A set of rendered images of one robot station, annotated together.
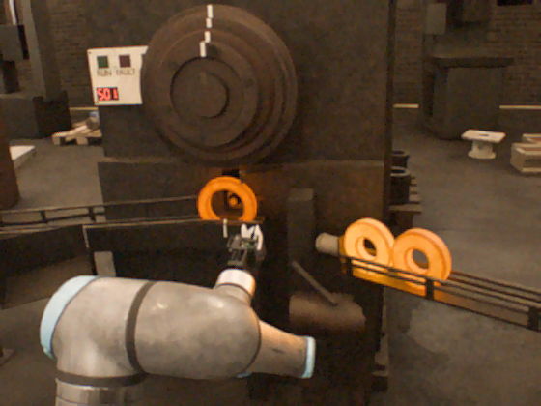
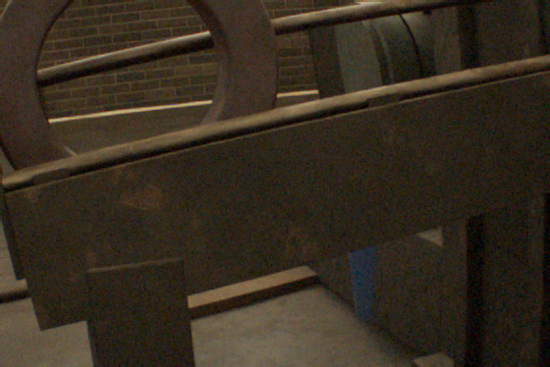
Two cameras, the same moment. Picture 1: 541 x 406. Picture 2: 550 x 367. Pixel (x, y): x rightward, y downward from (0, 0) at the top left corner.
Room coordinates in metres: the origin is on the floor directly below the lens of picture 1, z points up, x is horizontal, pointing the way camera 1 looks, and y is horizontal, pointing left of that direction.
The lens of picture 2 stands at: (1.15, 1.37, 0.67)
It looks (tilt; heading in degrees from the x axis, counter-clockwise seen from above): 11 degrees down; 331
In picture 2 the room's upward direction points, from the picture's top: 4 degrees counter-clockwise
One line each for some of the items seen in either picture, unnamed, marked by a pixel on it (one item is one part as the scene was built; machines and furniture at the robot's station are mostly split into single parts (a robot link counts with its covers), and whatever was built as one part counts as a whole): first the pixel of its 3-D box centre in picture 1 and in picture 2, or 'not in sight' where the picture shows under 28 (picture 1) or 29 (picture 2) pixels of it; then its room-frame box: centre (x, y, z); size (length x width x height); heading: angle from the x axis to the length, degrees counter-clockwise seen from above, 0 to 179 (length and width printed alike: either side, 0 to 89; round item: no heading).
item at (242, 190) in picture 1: (227, 206); not in sight; (1.42, 0.11, 0.75); 0.18 x 0.03 x 0.18; 78
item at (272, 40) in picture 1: (218, 89); not in sight; (1.42, 0.12, 1.11); 0.47 x 0.06 x 0.47; 77
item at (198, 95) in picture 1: (208, 94); not in sight; (1.33, 0.14, 1.11); 0.28 x 0.06 x 0.28; 77
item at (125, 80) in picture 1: (128, 75); not in sight; (1.60, 0.42, 1.15); 0.26 x 0.02 x 0.18; 77
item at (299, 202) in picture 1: (301, 228); not in sight; (1.39, -0.12, 0.68); 0.11 x 0.08 x 0.24; 167
